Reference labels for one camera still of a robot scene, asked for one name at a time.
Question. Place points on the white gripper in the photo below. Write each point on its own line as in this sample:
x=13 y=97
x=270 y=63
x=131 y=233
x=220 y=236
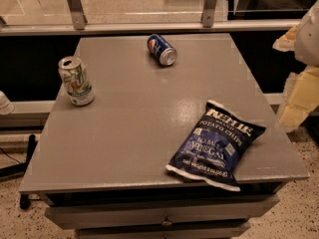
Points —
x=309 y=39

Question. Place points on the blue pepsi can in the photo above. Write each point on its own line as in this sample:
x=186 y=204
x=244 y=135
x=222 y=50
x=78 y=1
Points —
x=162 y=50

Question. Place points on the white green 7up can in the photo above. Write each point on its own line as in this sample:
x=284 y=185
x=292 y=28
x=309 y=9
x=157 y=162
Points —
x=76 y=81

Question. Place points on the blue potato chips bag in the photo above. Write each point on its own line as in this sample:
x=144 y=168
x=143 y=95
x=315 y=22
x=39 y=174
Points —
x=214 y=147

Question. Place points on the grey cabinet drawer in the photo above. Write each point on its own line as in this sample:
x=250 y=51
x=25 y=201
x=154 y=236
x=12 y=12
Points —
x=161 y=212

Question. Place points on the white object at left edge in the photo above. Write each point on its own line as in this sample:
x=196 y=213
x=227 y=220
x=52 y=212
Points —
x=6 y=107

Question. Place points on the right metal railing bracket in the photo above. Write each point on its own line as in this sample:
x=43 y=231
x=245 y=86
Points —
x=208 y=12

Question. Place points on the metal railing bracket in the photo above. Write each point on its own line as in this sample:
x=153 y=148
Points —
x=77 y=14
x=208 y=12

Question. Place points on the left metal railing bracket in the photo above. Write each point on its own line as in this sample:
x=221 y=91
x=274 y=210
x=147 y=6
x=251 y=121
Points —
x=77 y=14

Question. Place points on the black stand with cable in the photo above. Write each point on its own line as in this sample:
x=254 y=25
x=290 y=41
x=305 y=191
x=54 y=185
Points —
x=19 y=169

